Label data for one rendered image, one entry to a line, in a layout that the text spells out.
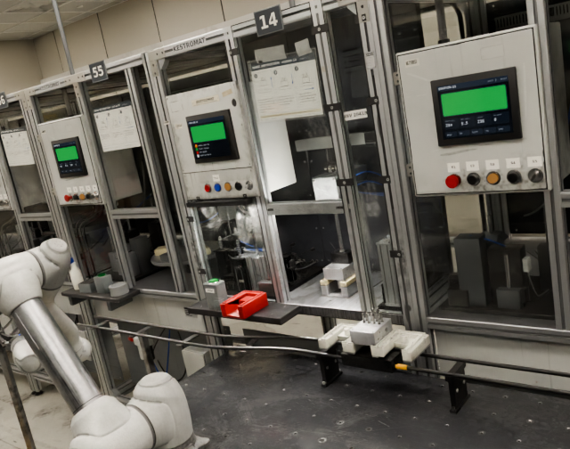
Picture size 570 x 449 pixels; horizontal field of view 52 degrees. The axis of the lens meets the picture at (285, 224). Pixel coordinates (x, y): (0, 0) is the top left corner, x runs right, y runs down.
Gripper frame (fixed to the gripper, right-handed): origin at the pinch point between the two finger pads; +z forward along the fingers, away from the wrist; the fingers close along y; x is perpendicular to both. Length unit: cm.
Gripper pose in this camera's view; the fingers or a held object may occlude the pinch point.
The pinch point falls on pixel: (13, 328)
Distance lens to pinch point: 289.1
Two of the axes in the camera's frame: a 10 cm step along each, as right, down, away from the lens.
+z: -5.5, -1.9, 8.2
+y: 8.3, -2.3, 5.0
